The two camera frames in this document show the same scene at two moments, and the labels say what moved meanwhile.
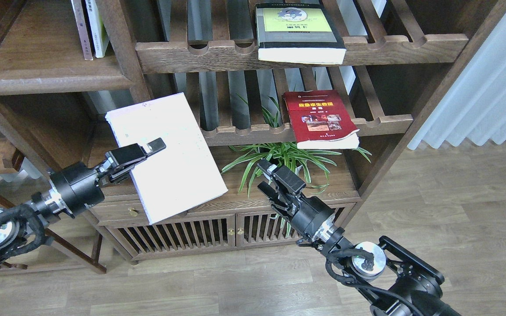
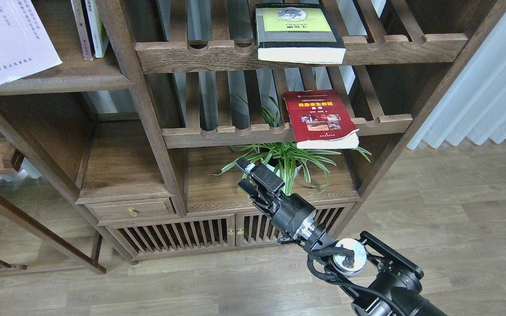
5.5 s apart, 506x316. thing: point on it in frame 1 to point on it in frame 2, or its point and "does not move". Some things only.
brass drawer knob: [132, 212] does not move
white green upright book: [99, 34] does not move
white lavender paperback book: [178, 176] to [10, 41]
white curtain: [493, 98] does not move
